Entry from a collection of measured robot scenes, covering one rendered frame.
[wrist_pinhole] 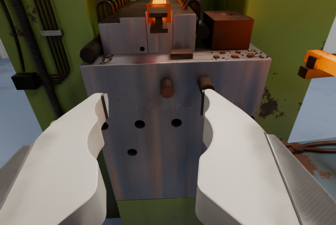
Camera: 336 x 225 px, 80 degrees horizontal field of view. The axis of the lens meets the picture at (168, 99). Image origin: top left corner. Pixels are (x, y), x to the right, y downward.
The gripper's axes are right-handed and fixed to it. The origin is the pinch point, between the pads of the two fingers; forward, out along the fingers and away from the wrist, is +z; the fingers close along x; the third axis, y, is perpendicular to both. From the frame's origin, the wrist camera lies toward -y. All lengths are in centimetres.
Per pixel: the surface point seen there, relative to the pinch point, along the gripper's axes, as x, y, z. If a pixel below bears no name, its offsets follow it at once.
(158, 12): 0.2, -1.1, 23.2
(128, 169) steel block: -10.0, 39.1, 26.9
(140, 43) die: -4.1, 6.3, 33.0
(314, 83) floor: 166, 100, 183
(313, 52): 29.7, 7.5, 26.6
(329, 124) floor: 133, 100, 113
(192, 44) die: 7.1, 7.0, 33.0
